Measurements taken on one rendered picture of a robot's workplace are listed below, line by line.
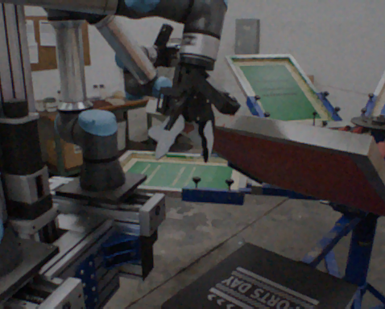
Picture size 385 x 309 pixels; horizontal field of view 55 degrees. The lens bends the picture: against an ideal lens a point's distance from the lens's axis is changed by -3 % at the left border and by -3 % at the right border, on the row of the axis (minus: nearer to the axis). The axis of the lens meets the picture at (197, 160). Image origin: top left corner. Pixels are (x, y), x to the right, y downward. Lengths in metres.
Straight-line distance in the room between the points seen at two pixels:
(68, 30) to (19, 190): 0.51
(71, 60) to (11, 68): 0.23
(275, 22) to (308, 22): 0.51
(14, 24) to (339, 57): 4.88
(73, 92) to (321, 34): 4.73
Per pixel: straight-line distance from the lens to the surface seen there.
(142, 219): 1.20
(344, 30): 5.60
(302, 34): 5.83
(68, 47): 1.29
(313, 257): 1.55
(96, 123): 1.19
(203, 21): 0.74
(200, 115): 0.74
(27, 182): 1.08
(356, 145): 0.75
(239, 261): 1.42
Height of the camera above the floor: 1.74
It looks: 19 degrees down
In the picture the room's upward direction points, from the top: straight up
